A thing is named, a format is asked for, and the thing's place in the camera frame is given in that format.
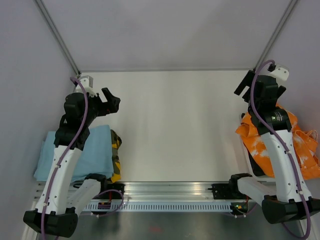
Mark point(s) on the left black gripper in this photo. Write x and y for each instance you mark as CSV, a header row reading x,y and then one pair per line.
x,y
109,107

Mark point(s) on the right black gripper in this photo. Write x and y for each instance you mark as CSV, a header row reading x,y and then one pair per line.
x,y
246,81

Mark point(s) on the orange white tie-dye trousers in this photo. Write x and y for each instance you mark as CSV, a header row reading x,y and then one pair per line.
x,y
305,144

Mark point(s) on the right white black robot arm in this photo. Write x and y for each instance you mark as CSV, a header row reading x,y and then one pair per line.
x,y
292,199

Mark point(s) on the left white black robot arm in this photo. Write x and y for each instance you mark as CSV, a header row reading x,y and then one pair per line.
x,y
56,213

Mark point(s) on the camouflage yellow folded trousers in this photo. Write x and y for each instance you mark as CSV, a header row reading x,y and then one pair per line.
x,y
116,155

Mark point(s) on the light blue folded trousers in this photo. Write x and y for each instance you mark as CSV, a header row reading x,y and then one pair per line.
x,y
96,157

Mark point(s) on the white plastic laundry basket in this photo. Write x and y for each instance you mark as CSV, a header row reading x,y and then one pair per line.
x,y
254,145

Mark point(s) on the black garment in basket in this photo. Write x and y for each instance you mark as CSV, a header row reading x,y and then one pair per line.
x,y
256,169

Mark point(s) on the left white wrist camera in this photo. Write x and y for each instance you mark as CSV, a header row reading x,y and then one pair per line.
x,y
87,83

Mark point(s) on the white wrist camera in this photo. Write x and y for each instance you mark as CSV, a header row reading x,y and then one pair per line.
x,y
279,72
87,83

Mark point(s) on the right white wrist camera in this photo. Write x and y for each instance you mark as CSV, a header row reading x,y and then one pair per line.
x,y
279,72

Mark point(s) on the aluminium mounting rail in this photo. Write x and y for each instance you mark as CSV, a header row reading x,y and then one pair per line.
x,y
183,191

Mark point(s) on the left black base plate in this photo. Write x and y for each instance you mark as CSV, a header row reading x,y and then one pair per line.
x,y
112,195

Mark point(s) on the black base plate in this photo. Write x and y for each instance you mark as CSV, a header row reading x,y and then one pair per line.
x,y
112,195
222,191

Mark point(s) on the right aluminium frame post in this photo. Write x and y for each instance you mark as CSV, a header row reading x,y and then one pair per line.
x,y
277,31

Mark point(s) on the aluminium frame post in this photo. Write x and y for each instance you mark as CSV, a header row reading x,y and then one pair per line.
x,y
56,35
277,31

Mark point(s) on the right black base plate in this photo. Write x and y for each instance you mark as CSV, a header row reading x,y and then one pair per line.
x,y
222,191

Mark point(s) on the white slotted cable duct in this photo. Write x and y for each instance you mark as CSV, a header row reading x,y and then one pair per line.
x,y
223,207

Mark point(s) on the left aluminium frame post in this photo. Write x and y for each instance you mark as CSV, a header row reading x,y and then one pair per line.
x,y
56,35

